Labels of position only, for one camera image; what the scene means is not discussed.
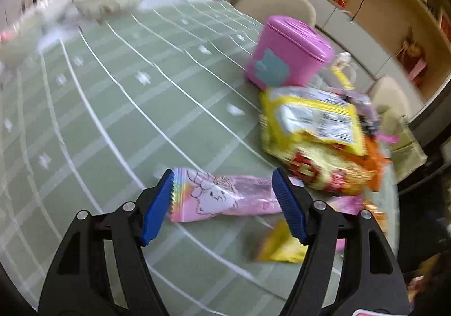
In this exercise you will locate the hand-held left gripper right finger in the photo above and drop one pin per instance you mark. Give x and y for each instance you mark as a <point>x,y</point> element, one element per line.
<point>287,203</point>

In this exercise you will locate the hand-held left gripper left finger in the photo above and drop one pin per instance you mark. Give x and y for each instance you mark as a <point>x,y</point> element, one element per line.
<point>160,207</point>

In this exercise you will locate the pink cartoon snack wrapper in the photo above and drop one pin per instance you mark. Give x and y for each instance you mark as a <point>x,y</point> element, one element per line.
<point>218,196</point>

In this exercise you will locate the yellow snack bag white label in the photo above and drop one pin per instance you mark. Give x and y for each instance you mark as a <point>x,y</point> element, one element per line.
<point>310,115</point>

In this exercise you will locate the pale yellow plastic bag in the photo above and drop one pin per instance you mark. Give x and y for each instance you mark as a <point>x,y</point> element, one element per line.
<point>405,147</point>

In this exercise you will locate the small yellow wrapper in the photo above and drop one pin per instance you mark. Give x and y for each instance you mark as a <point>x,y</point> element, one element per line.
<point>282,247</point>

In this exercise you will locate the plain pink wrapper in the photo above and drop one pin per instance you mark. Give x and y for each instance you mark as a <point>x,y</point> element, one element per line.
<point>347,204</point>

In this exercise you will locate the orange gold wrapper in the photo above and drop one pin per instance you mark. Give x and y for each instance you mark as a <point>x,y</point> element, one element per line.
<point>377,217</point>

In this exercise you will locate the orange snack bag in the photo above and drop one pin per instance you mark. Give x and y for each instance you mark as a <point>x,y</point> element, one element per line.
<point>375,161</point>

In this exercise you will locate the yellow white carton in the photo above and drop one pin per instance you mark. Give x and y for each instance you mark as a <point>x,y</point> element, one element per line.
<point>343,73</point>

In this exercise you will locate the pink lidded container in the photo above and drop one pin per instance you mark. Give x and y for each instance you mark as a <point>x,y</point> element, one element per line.
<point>282,52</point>

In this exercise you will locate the white sideboard cabinet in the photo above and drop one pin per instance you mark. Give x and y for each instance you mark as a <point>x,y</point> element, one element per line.
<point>352,41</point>

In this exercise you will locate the red bouquet decoration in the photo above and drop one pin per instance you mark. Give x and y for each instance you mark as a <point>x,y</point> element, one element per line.
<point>414,55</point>

